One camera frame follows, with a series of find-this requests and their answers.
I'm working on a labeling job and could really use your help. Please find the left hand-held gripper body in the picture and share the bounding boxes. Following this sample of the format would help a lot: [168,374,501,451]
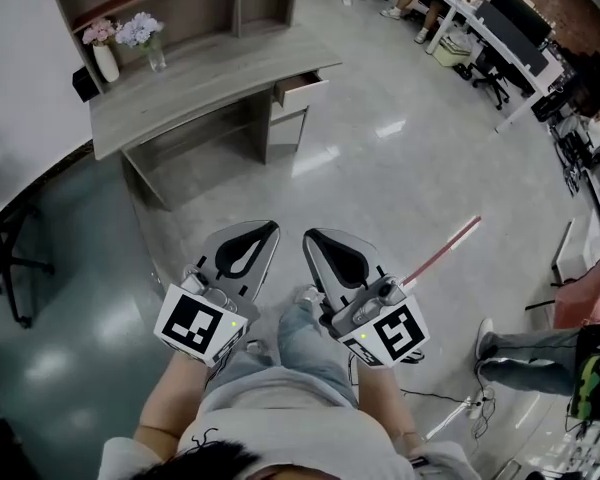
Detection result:
[153,257,261,369]

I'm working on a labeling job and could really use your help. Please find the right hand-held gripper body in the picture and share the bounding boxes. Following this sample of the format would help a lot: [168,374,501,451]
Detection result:
[319,273,430,369]

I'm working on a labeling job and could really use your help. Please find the person's right forearm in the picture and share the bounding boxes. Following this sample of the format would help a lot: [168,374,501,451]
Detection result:
[354,361,426,450]

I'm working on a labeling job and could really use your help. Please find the person's left forearm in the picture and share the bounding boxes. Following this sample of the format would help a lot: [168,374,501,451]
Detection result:
[133,351,222,452]

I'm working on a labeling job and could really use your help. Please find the grey wooden desk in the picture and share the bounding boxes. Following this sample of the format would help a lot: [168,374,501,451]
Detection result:
[88,22,344,214]

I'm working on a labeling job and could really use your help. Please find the long white desk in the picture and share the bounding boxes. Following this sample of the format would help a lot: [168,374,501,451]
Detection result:
[358,0,567,135]

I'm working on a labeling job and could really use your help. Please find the black desk partition panel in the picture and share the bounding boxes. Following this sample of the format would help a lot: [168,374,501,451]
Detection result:
[473,0,554,78]

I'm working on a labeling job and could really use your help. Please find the person's white shoe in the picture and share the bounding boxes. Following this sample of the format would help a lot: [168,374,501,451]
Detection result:
[294,285,322,310]

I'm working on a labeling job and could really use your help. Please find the person's blue jeans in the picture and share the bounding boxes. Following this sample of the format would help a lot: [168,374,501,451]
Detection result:
[218,300,360,410]

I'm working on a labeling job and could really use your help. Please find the red and white stick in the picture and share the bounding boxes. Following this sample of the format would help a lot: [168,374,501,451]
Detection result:
[402,214,483,287]

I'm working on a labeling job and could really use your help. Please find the white power strip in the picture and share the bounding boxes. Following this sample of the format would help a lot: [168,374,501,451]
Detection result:
[467,385,497,420]

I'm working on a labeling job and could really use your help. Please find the person's grey shirt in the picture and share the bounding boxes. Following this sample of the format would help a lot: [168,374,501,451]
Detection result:
[98,362,482,480]

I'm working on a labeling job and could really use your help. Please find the white panel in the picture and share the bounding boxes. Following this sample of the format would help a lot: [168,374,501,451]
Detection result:
[549,217,577,287]

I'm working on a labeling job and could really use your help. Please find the pink cloth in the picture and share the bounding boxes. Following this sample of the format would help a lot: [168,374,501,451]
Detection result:
[552,250,600,330]

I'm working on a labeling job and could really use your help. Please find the clear glass vase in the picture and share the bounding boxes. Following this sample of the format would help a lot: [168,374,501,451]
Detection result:
[146,42,168,74]

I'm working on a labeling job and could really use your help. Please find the black office chair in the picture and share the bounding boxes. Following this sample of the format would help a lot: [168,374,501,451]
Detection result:
[0,180,57,330]
[458,46,512,112]

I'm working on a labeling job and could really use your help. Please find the black and green bag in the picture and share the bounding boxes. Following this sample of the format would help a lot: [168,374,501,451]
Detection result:
[565,322,600,423]

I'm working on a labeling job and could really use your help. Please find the black box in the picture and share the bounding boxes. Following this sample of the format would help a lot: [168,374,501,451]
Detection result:
[72,66,102,103]

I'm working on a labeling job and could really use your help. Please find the white ceramic vase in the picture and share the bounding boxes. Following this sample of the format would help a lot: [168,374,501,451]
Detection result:
[92,42,121,84]

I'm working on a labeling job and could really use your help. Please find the beige storage box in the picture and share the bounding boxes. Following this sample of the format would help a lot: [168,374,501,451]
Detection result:
[432,35,474,69]

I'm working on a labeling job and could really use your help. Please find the grey wooden shelf hutch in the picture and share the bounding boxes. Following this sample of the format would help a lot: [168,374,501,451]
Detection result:
[47,0,302,95]

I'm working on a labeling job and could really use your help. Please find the pale blue flower bunch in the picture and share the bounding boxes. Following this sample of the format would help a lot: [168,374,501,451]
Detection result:
[114,11,166,50]

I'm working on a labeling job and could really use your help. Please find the pink flower bunch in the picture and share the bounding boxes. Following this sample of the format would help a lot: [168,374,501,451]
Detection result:
[81,17,119,48]

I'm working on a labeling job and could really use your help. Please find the black cable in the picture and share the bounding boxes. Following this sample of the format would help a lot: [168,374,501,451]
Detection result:
[399,387,481,405]

